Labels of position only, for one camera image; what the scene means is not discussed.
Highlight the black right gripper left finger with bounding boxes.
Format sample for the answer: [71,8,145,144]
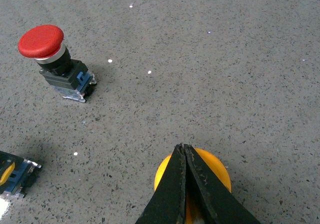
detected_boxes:
[136,144,187,224]

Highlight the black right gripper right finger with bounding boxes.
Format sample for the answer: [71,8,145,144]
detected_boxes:
[184,145,260,224]

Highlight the yellow mushroom push button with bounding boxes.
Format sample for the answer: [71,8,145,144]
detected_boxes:
[154,148,232,224]

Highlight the green mushroom push button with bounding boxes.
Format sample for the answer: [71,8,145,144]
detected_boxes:
[0,151,42,198]

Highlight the red mushroom push button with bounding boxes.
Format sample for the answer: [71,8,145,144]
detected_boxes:
[18,24,97,103]

